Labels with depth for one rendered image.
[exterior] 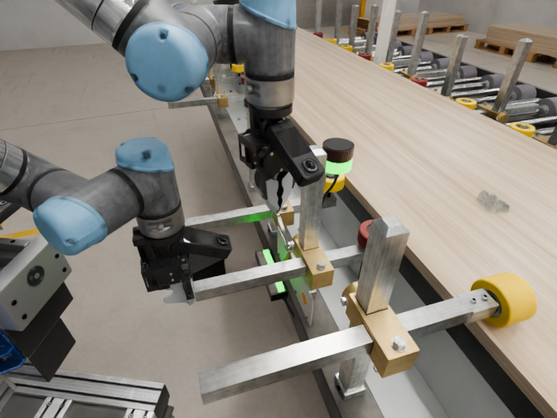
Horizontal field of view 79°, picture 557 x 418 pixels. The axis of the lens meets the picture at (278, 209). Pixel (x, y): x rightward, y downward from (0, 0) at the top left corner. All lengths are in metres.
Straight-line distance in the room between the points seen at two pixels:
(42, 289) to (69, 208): 0.28
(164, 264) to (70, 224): 0.21
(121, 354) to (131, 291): 0.35
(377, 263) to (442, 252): 0.34
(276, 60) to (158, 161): 0.22
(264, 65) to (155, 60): 0.18
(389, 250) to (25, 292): 0.57
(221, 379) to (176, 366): 1.15
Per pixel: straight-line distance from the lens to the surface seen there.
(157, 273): 0.63
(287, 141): 0.54
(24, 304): 0.71
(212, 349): 1.65
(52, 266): 0.73
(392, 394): 0.89
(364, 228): 0.78
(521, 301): 0.66
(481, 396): 0.78
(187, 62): 0.37
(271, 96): 0.52
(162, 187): 0.52
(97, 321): 1.90
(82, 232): 0.47
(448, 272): 0.75
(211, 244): 0.63
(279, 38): 0.50
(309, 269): 0.72
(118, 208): 0.49
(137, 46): 0.38
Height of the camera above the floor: 1.40
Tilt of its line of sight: 37 degrees down
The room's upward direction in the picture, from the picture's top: straight up
